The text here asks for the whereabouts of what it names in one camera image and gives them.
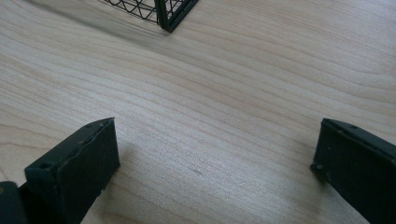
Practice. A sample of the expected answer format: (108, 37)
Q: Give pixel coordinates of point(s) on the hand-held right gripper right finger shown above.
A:
(358, 165)

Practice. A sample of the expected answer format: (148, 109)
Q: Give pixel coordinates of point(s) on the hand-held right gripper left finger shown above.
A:
(77, 168)

